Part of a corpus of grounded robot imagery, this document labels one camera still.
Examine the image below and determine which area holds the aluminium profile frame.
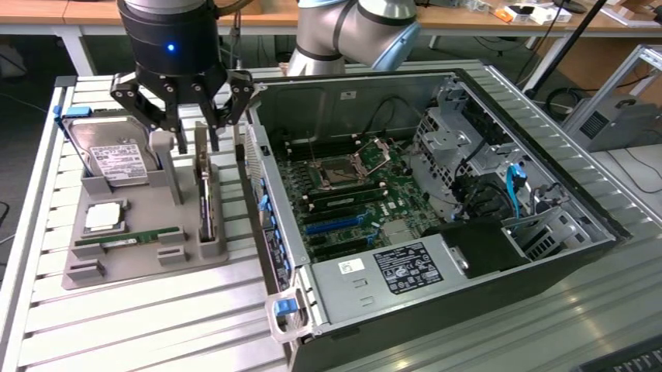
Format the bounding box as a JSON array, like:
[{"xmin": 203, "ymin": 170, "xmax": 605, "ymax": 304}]
[{"xmin": 595, "ymin": 43, "xmax": 662, "ymax": 129}]

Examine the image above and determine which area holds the CPU socket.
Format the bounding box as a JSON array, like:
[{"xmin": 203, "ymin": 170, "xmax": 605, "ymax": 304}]
[{"xmin": 313, "ymin": 157, "xmax": 366, "ymax": 191}]

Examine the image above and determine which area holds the perforated silver disk bay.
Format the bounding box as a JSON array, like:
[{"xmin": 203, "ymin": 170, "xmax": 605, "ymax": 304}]
[{"xmin": 501, "ymin": 205, "xmax": 617, "ymax": 265}]

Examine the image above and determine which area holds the open black PC case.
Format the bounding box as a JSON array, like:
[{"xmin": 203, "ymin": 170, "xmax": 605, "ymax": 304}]
[{"xmin": 229, "ymin": 67, "xmax": 633, "ymax": 372}]

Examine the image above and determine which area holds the silver chipset heatsink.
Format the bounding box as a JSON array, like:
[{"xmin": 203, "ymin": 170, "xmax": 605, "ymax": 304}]
[{"xmin": 381, "ymin": 222, "xmax": 421, "ymax": 246}]

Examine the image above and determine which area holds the blue disk wire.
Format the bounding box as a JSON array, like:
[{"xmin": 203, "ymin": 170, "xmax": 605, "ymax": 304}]
[{"xmin": 509, "ymin": 163, "xmax": 530, "ymax": 221}]

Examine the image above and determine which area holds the grey plastic parts rack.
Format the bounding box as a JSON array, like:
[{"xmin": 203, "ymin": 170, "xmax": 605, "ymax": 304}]
[{"xmin": 61, "ymin": 129, "xmax": 233, "ymax": 291}]

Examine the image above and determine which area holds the black tripod pole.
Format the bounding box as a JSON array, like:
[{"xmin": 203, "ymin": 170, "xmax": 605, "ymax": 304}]
[{"xmin": 521, "ymin": 0, "xmax": 611, "ymax": 96}]

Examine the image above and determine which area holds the black keyboard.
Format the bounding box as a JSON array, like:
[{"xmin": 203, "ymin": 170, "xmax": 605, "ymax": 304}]
[{"xmin": 577, "ymin": 339, "xmax": 662, "ymax": 372}]

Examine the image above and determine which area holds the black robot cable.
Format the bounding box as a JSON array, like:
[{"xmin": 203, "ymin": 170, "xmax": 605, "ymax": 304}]
[{"xmin": 215, "ymin": 0, "xmax": 248, "ymax": 65}]

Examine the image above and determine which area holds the green RAM stick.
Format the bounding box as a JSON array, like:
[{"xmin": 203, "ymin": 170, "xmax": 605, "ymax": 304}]
[
  {"xmin": 309, "ymin": 193, "xmax": 389, "ymax": 213},
  {"xmin": 74, "ymin": 227, "xmax": 187, "ymax": 248}
]

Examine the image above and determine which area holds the wooden desk with white legs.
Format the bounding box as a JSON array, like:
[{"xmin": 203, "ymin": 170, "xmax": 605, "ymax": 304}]
[
  {"xmin": 418, "ymin": 0, "xmax": 662, "ymax": 94},
  {"xmin": 0, "ymin": 0, "xmax": 302, "ymax": 77}
]

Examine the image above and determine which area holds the silver metal disk bay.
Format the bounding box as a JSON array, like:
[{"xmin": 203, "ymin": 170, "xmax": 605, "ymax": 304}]
[{"xmin": 412, "ymin": 83, "xmax": 524, "ymax": 206}]

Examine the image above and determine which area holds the hard disk with blue carrier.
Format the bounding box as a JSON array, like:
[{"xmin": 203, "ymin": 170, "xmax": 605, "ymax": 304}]
[{"xmin": 54, "ymin": 103, "xmax": 161, "ymax": 188}]

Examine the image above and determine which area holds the grey power supply unit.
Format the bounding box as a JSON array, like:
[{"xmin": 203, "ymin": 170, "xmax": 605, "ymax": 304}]
[{"xmin": 309, "ymin": 231, "xmax": 470, "ymax": 326}]

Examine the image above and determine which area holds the black expansion slot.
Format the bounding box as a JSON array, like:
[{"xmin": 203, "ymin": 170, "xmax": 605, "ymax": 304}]
[
  {"xmin": 312, "ymin": 236, "xmax": 370, "ymax": 252},
  {"xmin": 302, "ymin": 208, "xmax": 360, "ymax": 226},
  {"xmin": 313, "ymin": 244, "xmax": 374, "ymax": 261}
]

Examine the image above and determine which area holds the graphics card with black fan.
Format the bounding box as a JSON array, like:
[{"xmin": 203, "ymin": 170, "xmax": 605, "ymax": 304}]
[{"xmin": 194, "ymin": 120, "xmax": 223, "ymax": 243}]

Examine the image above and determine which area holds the blue expansion slot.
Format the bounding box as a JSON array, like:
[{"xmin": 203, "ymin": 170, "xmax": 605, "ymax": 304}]
[{"xmin": 304, "ymin": 216, "xmax": 365, "ymax": 236}]

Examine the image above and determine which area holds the thin black wire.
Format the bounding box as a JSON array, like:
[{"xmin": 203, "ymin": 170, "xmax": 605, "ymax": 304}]
[{"xmin": 364, "ymin": 95, "xmax": 416, "ymax": 139}]

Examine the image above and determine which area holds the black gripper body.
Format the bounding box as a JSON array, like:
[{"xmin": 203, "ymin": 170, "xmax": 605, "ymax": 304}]
[{"xmin": 118, "ymin": 5, "xmax": 230, "ymax": 106}]

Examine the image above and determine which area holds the black wire bundle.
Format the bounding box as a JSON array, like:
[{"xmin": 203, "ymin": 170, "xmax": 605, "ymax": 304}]
[{"xmin": 453, "ymin": 174, "xmax": 518, "ymax": 224}]

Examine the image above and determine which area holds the silver CPU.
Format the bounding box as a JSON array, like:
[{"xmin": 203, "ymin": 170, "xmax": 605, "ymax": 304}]
[{"xmin": 85, "ymin": 201, "xmax": 127, "ymax": 230}]

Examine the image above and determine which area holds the black plastic air shroud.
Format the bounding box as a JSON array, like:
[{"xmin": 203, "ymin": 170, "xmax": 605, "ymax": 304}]
[{"xmin": 422, "ymin": 215, "xmax": 533, "ymax": 281}]

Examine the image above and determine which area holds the white box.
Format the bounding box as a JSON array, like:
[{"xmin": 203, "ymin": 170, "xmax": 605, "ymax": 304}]
[{"xmin": 526, "ymin": 6, "xmax": 575, "ymax": 26}]

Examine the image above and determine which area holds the black RAM slot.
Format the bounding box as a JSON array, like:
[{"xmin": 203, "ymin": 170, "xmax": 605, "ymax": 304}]
[
  {"xmin": 302, "ymin": 181, "xmax": 388, "ymax": 199},
  {"xmin": 306, "ymin": 190, "xmax": 389, "ymax": 208},
  {"xmin": 288, "ymin": 142, "xmax": 360, "ymax": 157},
  {"xmin": 286, "ymin": 138, "xmax": 358, "ymax": 152},
  {"xmin": 285, "ymin": 134, "xmax": 357, "ymax": 148},
  {"xmin": 304, "ymin": 185, "xmax": 389, "ymax": 204},
  {"xmin": 288, "ymin": 146, "xmax": 361, "ymax": 160}
]

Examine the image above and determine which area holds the green motherboard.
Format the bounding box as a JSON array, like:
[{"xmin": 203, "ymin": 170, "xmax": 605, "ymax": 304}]
[{"xmin": 274, "ymin": 131, "xmax": 452, "ymax": 264}]

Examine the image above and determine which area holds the metal socket cover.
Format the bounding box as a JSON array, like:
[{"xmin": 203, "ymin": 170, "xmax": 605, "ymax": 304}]
[{"xmin": 350, "ymin": 138, "xmax": 390, "ymax": 172}]

